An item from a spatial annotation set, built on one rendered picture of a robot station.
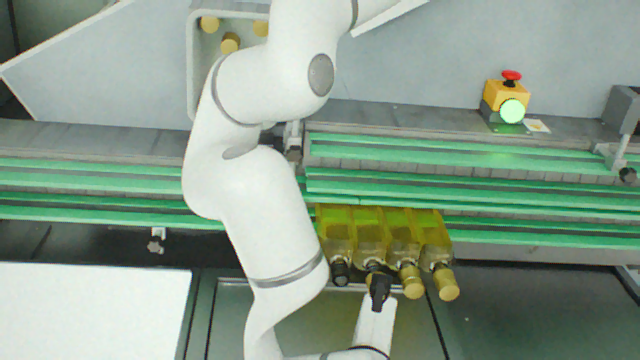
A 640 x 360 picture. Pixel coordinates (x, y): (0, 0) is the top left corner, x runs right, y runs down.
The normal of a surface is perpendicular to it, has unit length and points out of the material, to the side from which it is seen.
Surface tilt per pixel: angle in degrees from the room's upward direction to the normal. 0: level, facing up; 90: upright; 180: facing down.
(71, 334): 90
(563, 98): 0
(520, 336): 90
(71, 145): 90
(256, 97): 47
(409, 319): 90
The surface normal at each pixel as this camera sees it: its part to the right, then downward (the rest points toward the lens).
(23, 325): 0.10, -0.86
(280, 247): 0.28, 0.22
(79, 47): 0.05, 0.51
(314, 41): 0.58, -0.12
